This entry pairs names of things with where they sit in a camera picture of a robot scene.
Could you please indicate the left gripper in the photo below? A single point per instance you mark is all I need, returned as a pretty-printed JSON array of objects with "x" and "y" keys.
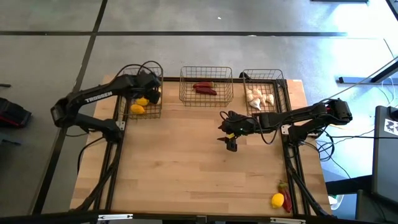
[{"x": 147, "y": 81}]

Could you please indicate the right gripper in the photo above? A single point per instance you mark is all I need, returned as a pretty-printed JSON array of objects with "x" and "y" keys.
[{"x": 239, "y": 126}]

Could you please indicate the yellow lemon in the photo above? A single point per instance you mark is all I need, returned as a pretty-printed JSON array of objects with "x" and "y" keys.
[
  {"x": 277, "y": 200},
  {"x": 137, "y": 109},
  {"x": 142, "y": 101}
]

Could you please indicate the dark red pepper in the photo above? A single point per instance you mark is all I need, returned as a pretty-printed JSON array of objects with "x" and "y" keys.
[{"x": 206, "y": 91}]

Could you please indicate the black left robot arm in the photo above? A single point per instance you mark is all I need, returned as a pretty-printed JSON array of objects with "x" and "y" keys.
[{"x": 96, "y": 95}]

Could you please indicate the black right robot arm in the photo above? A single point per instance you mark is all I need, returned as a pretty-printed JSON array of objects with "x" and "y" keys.
[{"x": 295, "y": 116}]

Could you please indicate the thin beige stick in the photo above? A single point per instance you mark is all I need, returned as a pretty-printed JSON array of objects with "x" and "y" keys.
[{"x": 337, "y": 127}]

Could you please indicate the white green roll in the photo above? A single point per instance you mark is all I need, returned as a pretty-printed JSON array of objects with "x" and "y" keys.
[{"x": 335, "y": 201}]

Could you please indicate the red black case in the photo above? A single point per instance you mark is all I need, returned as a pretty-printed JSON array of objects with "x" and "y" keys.
[{"x": 14, "y": 113}]

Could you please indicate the black stand foot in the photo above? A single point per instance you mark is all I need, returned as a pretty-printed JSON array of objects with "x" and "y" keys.
[{"x": 357, "y": 80}]

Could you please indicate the small black stick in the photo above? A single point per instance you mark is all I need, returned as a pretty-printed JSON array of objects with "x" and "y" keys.
[
  {"x": 11, "y": 142},
  {"x": 4, "y": 85}
]

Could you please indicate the dark grey desk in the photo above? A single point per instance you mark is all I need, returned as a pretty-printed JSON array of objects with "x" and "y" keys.
[{"x": 385, "y": 161}]

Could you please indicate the white tag sticker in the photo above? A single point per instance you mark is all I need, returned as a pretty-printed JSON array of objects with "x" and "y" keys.
[{"x": 391, "y": 127}]

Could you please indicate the silver corner bracket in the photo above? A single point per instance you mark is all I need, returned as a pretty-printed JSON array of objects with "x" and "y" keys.
[
  {"x": 285, "y": 129},
  {"x": 121, "y": 125}
]

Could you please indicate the silver frame plate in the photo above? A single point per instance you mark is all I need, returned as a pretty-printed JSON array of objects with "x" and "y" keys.
[
  {"x": 115, "y": 217},
  {"x": 287, "y": 220}
]

